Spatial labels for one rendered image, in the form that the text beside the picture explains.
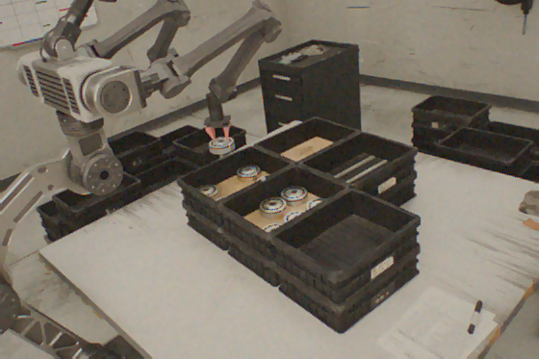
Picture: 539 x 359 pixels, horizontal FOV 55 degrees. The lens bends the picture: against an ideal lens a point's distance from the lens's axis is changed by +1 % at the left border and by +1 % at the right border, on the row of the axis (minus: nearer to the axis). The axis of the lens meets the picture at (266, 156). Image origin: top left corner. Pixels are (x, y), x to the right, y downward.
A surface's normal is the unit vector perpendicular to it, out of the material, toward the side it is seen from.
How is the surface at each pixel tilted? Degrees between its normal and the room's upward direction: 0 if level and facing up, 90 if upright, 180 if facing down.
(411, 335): 0
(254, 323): 0
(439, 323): 0
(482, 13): 90
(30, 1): 90
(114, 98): 90
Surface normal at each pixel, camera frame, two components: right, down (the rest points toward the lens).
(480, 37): -0.71, 0.38
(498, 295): -0.12, -0.89
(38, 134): 0.69, 0.24
